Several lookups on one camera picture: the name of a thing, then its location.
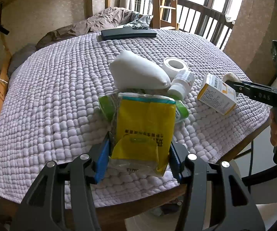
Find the lavender quilted bedspread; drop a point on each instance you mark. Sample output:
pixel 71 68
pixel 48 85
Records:
pixel 51 110

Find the dark balcony railing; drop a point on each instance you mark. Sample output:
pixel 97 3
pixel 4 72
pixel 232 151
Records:
pixel 197 19

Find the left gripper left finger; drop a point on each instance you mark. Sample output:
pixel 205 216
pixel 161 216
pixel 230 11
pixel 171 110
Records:
pixel 43 206

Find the grey crumpled clothing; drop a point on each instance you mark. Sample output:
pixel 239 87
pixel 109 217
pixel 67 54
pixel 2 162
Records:
pixel 142 22

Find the person's right hand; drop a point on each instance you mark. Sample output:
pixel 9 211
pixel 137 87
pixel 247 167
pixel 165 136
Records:
pixel 273 126

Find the white pill bottle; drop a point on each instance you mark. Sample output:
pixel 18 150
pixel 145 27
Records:
pixel 181 84

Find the brown crumpled duvet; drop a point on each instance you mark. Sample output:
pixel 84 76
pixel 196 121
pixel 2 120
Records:
pixel 108 18

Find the yellow plastic snack bag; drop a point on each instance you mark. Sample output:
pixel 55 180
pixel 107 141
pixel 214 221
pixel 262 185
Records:
pixel 142 133

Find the white tape roll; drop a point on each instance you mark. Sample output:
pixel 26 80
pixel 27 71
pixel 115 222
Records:
pixel 172 66

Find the wooden bed frame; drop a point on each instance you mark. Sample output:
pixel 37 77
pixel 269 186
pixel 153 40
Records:
pixel 113 217

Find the grey pillow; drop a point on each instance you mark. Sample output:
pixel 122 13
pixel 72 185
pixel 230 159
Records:
pixel 19 57

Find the wooden bunk ladder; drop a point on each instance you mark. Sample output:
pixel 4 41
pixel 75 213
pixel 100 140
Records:
pixel 165 14

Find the white tissue pack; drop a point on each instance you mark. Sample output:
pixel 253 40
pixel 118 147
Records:
pixel 131 71

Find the green wipes pack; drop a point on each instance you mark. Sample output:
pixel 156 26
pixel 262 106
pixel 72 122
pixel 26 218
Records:
pixel 181 111
pixel 108 105

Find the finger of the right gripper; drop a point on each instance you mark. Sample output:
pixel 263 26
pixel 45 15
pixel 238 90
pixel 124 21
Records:
pixel 257 92

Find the white orange medicine box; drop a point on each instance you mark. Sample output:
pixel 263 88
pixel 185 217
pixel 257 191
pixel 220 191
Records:
pixel 217 94

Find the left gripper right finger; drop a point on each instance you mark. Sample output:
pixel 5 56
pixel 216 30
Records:
pixel 232 207

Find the black wall bracket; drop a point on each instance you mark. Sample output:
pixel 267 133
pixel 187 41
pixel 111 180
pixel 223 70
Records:
pixel 0 21

